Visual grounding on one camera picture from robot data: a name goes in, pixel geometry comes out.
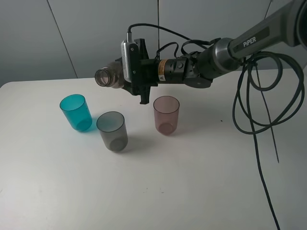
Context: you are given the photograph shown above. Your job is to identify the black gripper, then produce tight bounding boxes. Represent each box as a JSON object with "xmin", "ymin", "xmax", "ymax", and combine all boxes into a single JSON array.
[{"xmin": 130, "ymin": 38, "xmax": 192, "ymax": 104}]

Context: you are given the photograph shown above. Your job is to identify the brown transparent water bottle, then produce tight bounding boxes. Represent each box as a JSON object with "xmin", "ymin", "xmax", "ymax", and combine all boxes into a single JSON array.
[{"xmin": 94, "ymin": 61, "xmax": 125, "ymax": 89}]

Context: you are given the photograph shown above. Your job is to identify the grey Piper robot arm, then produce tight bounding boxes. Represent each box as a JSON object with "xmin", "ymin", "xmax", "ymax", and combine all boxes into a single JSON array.
[{"xmin": 121, "ymin": 0, "xmax": 307, "ymax": 104}]

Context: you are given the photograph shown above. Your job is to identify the pink transparent cup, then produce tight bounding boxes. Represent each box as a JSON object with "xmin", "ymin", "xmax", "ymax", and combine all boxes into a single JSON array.
[{"xmin": 153, "ymin": 96, "xmax": 180, "ymax": 135}]

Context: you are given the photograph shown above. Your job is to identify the grey transparent cup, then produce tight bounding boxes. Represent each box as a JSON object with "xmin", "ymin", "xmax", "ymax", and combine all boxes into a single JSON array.
[{"xmin": 96, "ymin": 111, "xmax": 128, "ymax": 152}]

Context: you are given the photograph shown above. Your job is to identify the teal transparent cup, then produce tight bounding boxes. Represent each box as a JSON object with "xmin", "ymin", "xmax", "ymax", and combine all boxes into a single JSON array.
[{"xmin": 59, "ymin": 94, "xmax": 92, "ymax": 132}]

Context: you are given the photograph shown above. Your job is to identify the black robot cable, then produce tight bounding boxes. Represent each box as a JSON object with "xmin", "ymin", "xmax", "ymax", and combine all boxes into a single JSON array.
[{"xmin": 126, "ymin": 23, "xmax": 307, "ymax": 230}]

